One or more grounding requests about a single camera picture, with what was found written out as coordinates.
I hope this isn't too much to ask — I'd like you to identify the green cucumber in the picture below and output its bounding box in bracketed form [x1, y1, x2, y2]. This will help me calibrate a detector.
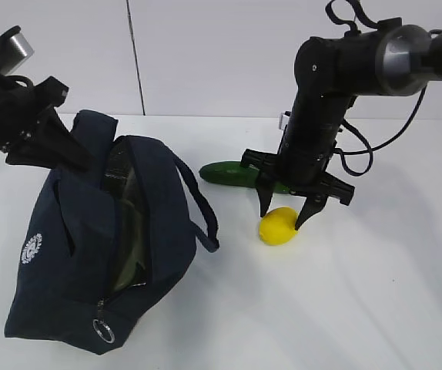
[199, 160, 295, 196]

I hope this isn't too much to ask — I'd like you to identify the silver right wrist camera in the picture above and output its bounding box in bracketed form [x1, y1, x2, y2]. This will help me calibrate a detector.
[278, 111, 291, 131]

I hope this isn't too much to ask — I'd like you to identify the yellow lemon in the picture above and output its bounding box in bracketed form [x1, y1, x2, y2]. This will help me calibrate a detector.
[259, 207, 298, 246]

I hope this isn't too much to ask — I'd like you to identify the glass container with green lid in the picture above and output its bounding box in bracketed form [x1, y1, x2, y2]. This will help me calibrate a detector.
[111, 169, 152, 292]

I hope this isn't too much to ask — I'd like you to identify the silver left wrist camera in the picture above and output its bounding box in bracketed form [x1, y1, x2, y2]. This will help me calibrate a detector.
[0, 25, 34, 76]

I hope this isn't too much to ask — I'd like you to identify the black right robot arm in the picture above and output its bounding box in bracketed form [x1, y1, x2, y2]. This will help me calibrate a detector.
[241, 18, 442, 227]

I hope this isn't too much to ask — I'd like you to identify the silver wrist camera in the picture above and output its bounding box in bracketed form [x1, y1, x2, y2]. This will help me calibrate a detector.
[278, 111, 291, 131]
[0, 25, 34, 76]

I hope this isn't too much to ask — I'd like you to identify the dark blue lunch bag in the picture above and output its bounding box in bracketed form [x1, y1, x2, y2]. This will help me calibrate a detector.
[4, 110, 219, 355]

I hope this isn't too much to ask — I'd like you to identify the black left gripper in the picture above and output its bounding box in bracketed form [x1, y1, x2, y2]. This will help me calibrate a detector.
[0, 74, 92, 172]

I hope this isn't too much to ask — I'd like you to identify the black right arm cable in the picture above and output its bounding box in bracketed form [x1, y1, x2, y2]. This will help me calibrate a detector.
[326, 0, 428, 177]

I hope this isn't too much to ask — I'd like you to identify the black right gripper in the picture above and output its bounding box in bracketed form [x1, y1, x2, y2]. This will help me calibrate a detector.
[240, 113, 355, 230]

